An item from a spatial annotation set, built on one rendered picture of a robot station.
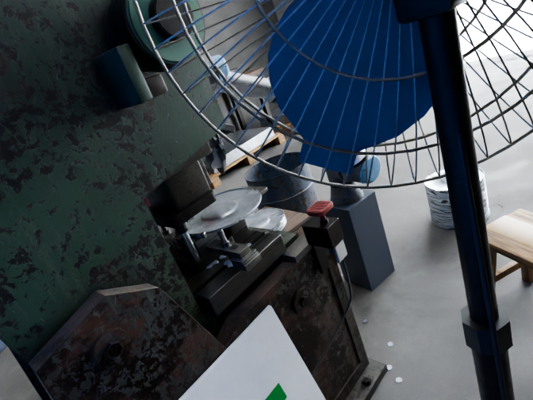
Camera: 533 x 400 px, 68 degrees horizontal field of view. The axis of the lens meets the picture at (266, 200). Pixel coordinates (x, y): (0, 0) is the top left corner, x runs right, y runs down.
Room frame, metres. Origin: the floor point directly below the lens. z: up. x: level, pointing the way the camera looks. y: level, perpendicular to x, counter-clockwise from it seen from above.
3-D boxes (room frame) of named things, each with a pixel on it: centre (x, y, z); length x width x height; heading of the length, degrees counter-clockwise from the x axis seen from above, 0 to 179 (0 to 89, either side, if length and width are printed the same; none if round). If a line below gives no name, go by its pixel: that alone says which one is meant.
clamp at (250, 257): (0.99, 0.15, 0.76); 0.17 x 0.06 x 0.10; 40
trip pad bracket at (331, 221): (1.03, -0.12, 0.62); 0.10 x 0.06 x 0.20; 40
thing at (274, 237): (1.12, 0.25, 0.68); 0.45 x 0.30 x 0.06; 40
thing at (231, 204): (1.20, 0.16, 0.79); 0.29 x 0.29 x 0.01
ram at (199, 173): (1.15, 0.22, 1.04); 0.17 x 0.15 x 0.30; 130
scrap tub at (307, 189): (2.38, -0.13, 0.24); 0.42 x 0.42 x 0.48
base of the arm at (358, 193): (1.64, -0.35, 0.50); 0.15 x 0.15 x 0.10
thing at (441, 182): (1.85, -0.97, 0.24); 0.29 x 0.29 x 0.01
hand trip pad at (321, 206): (1.02, -0.13, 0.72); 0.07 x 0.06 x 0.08; 130
